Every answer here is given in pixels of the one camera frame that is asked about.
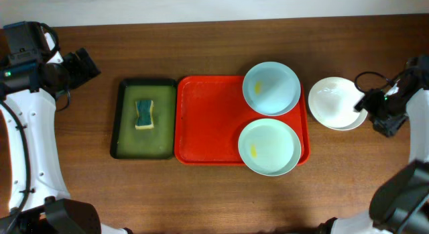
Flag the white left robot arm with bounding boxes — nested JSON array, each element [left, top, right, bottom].
[[1, 40, 130, 233]]

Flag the red plastic tray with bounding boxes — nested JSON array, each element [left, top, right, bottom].
[[174, 75, 311, 166]]

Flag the green and yellow sponge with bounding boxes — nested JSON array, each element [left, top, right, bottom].
[[135, 99, 154, 130]]

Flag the light blue plate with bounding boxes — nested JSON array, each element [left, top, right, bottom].
[[242, 62, 302, 117]]

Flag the white plate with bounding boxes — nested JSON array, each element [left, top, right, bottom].
[[308, 76, 368, 131]]

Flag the light green plate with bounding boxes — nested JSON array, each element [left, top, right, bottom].
[[238, 119, 302, 177]]

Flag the black tray with green liquid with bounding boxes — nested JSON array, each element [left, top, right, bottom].
[[110, 78, 177, 160]]

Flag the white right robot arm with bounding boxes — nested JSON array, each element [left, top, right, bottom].
[[316, 55, 428, 234]]

